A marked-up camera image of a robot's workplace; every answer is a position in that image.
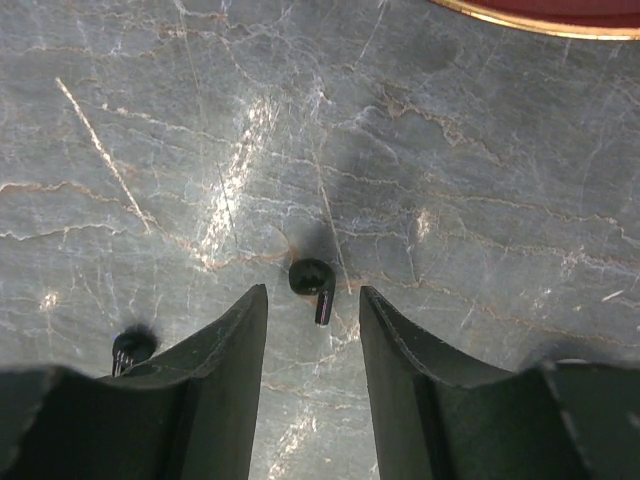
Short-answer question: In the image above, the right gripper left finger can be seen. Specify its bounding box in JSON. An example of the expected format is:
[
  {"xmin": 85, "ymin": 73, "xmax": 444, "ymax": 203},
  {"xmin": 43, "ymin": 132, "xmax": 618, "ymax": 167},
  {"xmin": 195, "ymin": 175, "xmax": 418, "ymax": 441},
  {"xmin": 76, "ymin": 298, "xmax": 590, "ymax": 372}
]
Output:
[{"xmin": 1, "ymin": 284, "xmax": 268, "ymax": 479}]

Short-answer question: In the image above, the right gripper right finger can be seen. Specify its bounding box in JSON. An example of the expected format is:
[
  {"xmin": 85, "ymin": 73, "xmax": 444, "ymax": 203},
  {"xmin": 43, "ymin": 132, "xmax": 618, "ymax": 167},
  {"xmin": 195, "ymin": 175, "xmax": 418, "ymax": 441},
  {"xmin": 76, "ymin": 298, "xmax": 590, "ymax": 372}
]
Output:
[{"xmin": 359, "ymin": 286, "xmax": 639, "ymax": 479}]

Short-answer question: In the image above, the black earbud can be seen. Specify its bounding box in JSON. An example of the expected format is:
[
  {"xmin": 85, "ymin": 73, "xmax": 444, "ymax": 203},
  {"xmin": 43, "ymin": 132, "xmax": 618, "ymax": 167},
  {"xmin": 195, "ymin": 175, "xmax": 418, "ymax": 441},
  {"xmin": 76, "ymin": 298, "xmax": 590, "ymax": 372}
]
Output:
[
  {"xmin": 111, "ymin": 324, "xmax": 159, "ymax": 377},
  {"xmin": 288, "ymin": 258, "xmax": 336, "ymax": 327}
]

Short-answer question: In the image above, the red round tray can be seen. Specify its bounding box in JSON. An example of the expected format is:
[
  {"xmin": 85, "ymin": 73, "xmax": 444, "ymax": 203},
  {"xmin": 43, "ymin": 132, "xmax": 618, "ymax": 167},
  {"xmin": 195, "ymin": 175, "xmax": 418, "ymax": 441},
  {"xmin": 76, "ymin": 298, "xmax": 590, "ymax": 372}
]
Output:
[{"xmin": 434, "ymin": 0, "xmax": 639, "ymax": 41}]

